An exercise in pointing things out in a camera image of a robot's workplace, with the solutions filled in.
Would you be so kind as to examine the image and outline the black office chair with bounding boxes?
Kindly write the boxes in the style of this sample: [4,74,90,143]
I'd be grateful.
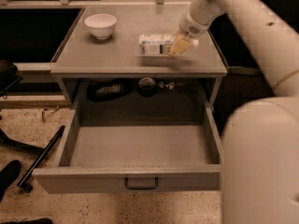
[208,0,299,135]

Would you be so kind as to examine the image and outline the black object with label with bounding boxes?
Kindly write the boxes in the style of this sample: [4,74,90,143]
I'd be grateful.
[87,78,133,103]

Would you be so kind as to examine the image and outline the white ceramic bowl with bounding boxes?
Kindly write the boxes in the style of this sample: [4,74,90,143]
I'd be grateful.
[84,14,117,40]

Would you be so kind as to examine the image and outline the black chair seat left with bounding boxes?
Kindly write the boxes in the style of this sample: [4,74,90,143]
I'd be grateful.
[0,60,22,96]

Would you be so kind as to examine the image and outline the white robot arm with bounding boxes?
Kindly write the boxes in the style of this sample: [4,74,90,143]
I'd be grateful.
[171,0,299,224]

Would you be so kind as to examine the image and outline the black chair base left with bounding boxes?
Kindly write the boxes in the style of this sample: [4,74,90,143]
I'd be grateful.
[0,124,66,194]

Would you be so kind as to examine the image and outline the blue labelled plastic bottle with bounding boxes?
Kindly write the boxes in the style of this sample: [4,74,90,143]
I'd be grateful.
[138,33,200,57]

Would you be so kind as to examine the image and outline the grey cabinet with top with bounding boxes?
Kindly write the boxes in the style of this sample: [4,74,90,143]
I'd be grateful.
[51,4,227,107]

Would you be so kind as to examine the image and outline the black drawer handle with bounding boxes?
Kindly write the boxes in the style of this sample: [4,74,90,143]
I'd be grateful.
[124,177,159,190]

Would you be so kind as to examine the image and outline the grey open top drawer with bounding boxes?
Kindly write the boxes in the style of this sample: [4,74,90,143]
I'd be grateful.
[33,83,221,193]

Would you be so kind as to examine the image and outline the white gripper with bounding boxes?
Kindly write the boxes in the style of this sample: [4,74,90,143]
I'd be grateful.
[168,6,209,56]

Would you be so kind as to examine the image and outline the black tape roll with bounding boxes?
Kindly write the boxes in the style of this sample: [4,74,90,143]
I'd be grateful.
[137,77,157,97]

